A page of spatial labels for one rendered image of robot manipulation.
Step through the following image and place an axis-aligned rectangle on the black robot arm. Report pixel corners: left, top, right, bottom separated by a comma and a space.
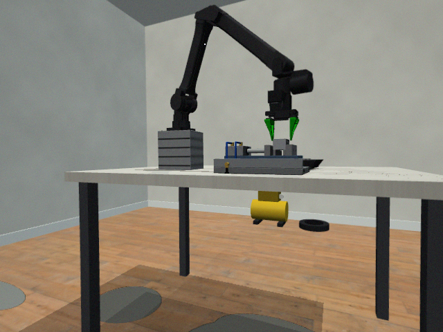
167, 5, 314, 131

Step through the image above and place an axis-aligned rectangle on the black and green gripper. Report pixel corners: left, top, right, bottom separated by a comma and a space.
264, 109, 299, 141

